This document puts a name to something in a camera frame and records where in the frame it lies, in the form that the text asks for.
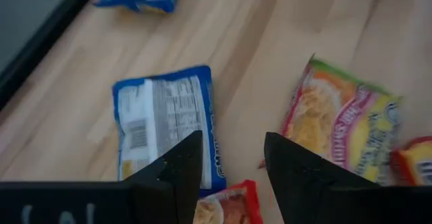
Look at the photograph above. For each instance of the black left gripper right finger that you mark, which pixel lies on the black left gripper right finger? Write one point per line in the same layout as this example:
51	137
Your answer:
320	200

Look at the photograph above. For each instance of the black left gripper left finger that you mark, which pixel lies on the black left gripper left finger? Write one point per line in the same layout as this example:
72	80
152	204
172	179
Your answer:
152	203

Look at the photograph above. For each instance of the red Maruchan noodle packet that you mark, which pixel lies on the red Maruchan noodle packet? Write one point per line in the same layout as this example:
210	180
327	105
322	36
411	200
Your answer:
233	207

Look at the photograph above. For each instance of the green-edged Maruchan noodle packet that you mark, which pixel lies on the green-edged Maruchan noodle packet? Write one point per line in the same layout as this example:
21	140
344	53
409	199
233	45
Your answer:
337	116

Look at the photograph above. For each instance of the yellow noodle packet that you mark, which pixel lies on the yellow noodle packet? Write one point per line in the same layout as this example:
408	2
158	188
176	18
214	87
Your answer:
415	160

